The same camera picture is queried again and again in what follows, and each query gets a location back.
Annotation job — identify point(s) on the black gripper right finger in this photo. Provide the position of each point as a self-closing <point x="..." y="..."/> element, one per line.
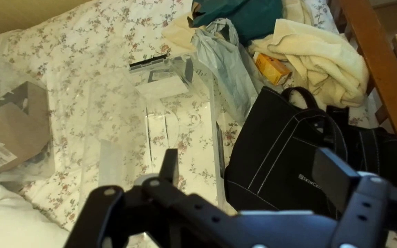
<point x="345" y="184"/>

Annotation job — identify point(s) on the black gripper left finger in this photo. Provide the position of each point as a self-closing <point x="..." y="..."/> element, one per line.
<point x="172" y="168"/>

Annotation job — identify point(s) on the black tote bag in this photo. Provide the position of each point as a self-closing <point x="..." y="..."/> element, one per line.
<point x="282" y="156"/>

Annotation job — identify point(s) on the clear plastic storage container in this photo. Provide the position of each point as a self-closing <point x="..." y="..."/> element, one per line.
<point x="180" y="129"/>

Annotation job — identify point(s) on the grey plastic shopping bag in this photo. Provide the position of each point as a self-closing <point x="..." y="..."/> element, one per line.
<point x="227" y="64"/>

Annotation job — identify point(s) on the cream cloth bag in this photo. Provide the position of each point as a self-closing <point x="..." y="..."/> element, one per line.
<point x="318" y="60"/>

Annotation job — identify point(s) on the clear container holding cardboard box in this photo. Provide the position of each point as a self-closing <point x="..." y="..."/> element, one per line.
<point x="20" y="156"/>

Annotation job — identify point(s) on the brown wooden bed footboard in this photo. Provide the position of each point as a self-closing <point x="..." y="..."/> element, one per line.
<point x="382" y="74"/>

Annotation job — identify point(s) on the floral white bedspread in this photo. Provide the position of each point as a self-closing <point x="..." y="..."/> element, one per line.
<point x="93" y="60"/>

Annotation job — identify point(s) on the yellow small box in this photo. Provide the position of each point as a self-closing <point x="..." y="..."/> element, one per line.
<point x="272" y="70"/>

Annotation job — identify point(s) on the brown cardboard box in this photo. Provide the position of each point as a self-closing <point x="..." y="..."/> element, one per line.
<point x="24" y="125"/>

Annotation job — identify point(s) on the white pillow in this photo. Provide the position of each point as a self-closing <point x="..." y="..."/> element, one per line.
<point x="10" y="221"/>

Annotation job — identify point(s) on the teal cloth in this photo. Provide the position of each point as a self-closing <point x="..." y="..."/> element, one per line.
<point x="249" y="16"/>

